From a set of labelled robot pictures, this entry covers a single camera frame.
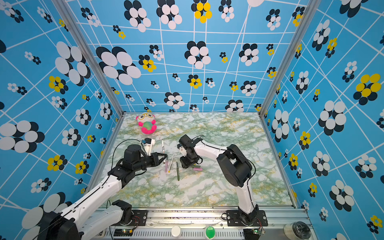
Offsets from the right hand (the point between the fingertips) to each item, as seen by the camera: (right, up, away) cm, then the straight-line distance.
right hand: (186, 164), depth 93 cm
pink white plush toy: (-30, +27, +15) cm, 43 cm away
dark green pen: (-5, -5, -4) cm, 8 cm away
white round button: (-3, -22, -29) cm, 36 cm away
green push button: (+12, -21, -31) cm, 39 cm away
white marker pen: (-16, +7, +8) cm, 19 cm away
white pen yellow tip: (-10, +1, -1) cm, 10 cm away
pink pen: (-12, -1, -2) cm, 12 cm away
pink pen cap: (+7, -2, -3) cm, 8 cm away
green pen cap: (+7, 0, -3) cm, 7 cm away
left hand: (-10, +8, -14) cm, 19 cm away
